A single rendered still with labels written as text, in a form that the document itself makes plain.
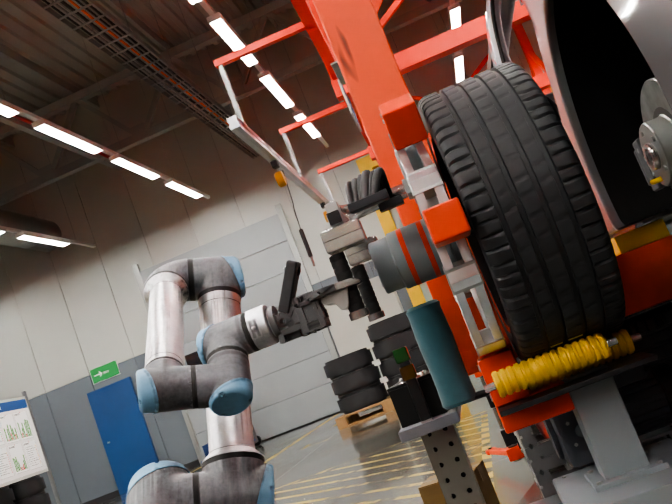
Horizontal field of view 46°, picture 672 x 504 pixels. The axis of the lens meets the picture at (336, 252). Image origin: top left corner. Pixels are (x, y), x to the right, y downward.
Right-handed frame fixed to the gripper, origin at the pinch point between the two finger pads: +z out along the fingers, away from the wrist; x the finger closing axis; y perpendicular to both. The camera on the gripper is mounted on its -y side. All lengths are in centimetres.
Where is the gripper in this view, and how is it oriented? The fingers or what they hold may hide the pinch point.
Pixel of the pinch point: (354, 280)
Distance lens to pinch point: 172.7
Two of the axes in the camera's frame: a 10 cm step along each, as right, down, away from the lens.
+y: 3.6, 9.2, -1.4
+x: -1.6, -0.9, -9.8
